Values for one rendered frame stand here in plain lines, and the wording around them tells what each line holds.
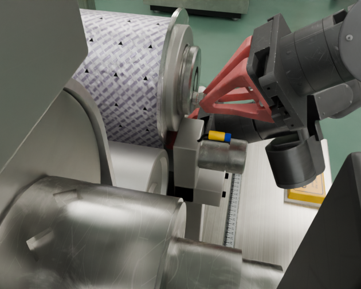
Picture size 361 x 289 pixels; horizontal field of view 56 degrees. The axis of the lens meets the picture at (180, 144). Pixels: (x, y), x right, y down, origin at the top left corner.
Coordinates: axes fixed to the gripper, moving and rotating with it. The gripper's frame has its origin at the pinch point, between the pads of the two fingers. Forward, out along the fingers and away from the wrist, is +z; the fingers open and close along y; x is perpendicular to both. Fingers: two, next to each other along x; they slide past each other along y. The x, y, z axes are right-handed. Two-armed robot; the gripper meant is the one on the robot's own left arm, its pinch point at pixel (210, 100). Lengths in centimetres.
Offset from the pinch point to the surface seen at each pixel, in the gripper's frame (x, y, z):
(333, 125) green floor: -142, 140, 30
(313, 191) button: -38.0, 14.5, 3.7
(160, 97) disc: 5.4, -4.8, 0.9
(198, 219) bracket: -14.9, -4.3, 10.9
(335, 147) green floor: -141, 120, 29
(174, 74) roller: 5.6, -2.2, -0.1
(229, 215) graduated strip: -30.4, 6.6, 17.1
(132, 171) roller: 2.9, -10.7, 4.3
